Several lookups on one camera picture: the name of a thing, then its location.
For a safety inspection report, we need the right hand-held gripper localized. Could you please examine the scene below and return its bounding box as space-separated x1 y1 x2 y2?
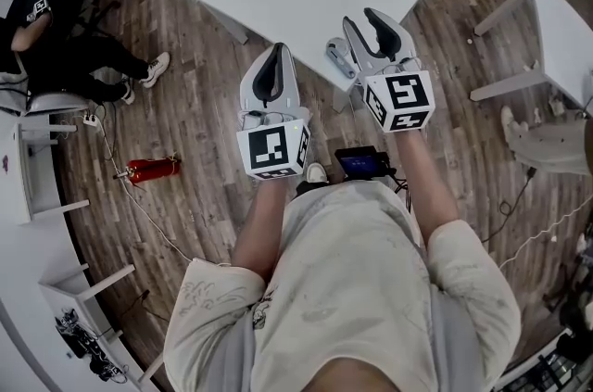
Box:
342 7 435 134

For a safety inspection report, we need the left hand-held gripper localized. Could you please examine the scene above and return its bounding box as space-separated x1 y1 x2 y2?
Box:
235 42 312 182

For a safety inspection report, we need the small grey metal object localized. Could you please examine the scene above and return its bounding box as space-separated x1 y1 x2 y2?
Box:
325 38 358 80

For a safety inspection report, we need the person's left forearm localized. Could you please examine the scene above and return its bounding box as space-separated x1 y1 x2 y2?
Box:
230 177 291 283

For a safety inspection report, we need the person's right forearm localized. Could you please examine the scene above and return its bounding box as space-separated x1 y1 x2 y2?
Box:
396 128 461 250

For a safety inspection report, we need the person's white shoe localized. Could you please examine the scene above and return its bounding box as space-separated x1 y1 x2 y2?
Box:
305 162 329 183

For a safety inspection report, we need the person's black trouser leg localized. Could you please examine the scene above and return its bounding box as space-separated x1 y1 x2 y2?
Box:
295 180 330 196

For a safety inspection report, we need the black screen device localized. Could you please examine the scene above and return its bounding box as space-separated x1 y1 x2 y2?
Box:
334 146 390 181

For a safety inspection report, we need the red fire extinguisher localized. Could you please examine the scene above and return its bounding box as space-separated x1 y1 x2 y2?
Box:
113 155 182 187

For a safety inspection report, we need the white table with small scraps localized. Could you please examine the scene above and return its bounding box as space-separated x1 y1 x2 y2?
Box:
470 0 593 108

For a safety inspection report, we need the person's cream printed shirt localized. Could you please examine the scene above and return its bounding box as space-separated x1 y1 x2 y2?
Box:
162 182 523 392

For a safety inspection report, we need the white side desk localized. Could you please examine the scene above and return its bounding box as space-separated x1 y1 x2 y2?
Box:
16 123 89 224

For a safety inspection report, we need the white floor cable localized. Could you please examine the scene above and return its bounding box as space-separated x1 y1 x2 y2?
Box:
97 120 194 264

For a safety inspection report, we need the black cable with plug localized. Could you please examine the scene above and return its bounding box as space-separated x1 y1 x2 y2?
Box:
481 167 538 243

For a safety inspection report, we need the white coiled cable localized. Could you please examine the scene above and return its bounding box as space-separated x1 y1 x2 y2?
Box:
498 195 593 271

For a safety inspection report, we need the white desk with cable tangle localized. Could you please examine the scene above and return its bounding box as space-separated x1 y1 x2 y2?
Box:
39 263 166 386

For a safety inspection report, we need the tangle of black cables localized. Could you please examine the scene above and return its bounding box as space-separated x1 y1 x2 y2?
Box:
54 309 129 383

